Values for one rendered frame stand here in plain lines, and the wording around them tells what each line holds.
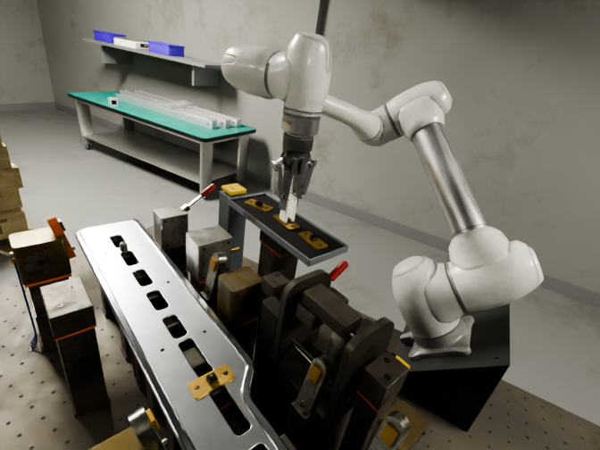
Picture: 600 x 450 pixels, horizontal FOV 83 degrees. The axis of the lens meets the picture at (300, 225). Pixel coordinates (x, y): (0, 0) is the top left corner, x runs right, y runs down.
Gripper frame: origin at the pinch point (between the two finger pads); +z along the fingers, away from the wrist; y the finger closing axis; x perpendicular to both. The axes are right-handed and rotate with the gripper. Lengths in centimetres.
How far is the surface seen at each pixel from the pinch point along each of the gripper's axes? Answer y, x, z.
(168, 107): -71, -330, 42
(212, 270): 21.6, 1.1, 13.1
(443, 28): -233, -127, -69
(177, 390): 38.3, 23.8, 20.2
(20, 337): 65, -37, 50
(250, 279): 15.5, 9.0, 12.3
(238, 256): 1.0, -23.1, 29.9
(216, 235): 16.6, -8.4, 9.3
